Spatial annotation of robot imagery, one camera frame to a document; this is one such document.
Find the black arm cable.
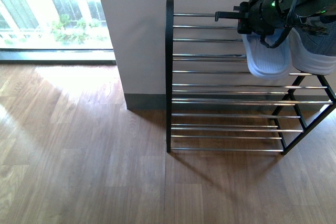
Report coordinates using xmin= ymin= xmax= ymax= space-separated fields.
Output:
xmin=259 ymin=0 xmax=305 ymax=49

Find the black metal shoe rack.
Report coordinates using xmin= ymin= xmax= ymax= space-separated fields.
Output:
xmin=165 ymin=0 xmax=335 ymax=154

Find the light blue slide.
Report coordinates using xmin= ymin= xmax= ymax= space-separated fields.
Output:
xmin=241 ymin=33 xmax=292 ymax=80

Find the grey knit sneaker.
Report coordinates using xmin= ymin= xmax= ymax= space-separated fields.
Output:
xmin=289 ymin=15 xmax=335 ymax=76

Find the black camera gripper finger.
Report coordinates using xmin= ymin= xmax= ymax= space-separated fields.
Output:
xmin=215 ymin=11 xmax=246 ymax=22

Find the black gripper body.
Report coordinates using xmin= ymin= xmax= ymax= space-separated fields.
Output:
xmin=234 ymin=0 xmax=285 ymax=35

